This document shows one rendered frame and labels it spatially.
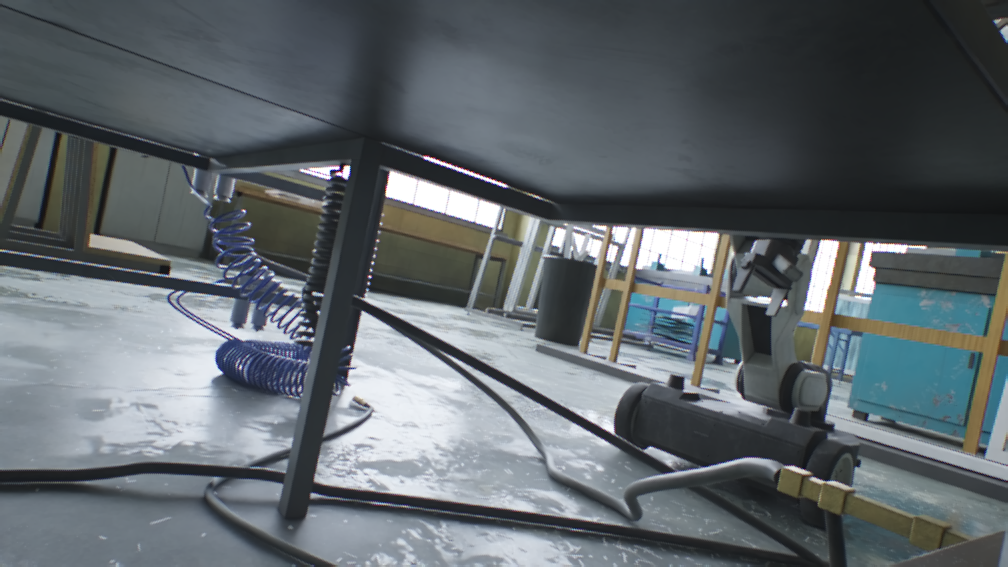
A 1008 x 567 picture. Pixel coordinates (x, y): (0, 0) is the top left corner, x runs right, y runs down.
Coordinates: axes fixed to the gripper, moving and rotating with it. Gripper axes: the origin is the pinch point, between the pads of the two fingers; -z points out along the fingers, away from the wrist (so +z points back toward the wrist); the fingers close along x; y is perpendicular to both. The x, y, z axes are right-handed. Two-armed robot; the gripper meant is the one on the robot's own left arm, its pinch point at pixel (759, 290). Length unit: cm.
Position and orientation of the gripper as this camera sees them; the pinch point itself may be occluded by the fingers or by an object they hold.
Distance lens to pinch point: 131.4
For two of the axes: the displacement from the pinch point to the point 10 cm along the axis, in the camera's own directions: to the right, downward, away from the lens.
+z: 4.2, -9.0, 1.3
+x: -7.9, -4.4, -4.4
